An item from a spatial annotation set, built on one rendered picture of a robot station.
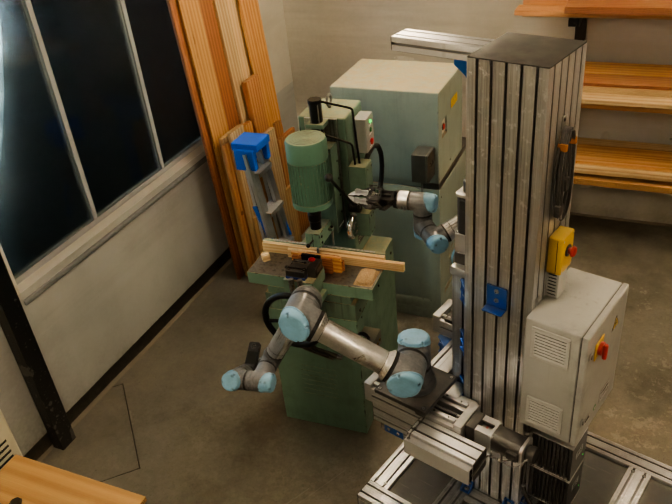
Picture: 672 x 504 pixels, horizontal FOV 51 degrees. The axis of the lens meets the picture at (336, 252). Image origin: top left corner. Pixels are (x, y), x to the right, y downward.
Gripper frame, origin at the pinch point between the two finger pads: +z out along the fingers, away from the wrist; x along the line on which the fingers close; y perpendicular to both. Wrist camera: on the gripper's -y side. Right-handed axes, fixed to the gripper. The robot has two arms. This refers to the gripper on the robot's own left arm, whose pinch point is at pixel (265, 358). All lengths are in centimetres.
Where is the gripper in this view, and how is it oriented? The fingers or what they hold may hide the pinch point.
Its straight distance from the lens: 303.9
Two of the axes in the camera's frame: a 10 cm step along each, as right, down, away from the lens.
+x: 9.6, 0.6, -2.8
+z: 2.9, -0.5, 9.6
